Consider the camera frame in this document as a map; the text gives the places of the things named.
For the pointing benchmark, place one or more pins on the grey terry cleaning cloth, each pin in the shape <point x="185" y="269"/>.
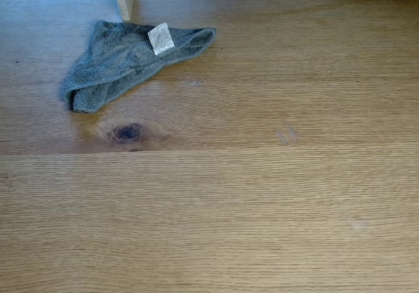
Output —
<point x="111" y="61"/>

